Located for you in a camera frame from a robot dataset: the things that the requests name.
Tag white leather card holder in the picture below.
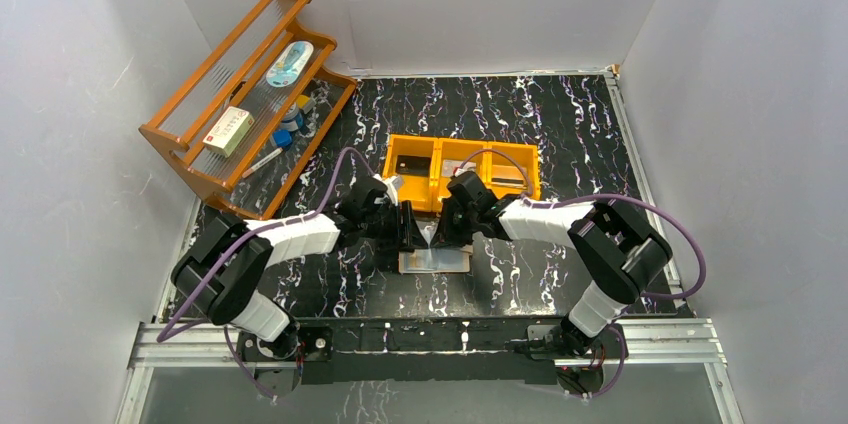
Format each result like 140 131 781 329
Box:
398 246 473 274

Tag black credit card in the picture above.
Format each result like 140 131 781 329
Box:
395 155 431 177

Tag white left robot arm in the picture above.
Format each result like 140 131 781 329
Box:
171 177 429 359

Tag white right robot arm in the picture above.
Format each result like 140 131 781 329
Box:
430 171 673 356

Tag silver card in tray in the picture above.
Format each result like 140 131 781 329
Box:
441 159 477 178

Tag yellow three-compartment plastic tray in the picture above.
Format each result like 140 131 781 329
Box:
382 134 541 214

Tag white marker pen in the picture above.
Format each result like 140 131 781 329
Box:
241 147 284 179

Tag blue cube block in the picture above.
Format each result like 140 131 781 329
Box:
271 129 293 149

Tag blue white tape roll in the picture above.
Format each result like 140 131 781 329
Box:
279 103 305 133

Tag yellow small block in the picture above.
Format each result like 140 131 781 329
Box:
296 94 316 114

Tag orange wooden shelf rack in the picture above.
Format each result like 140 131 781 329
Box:
139 0 357 219

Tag white red-print box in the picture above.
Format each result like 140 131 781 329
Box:
203 106 255 157

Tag light blue oval case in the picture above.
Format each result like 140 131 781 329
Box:
265 40 314 88

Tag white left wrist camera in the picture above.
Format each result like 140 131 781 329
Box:
381 175 404 205

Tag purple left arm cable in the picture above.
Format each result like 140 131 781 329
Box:
156 147 386 402

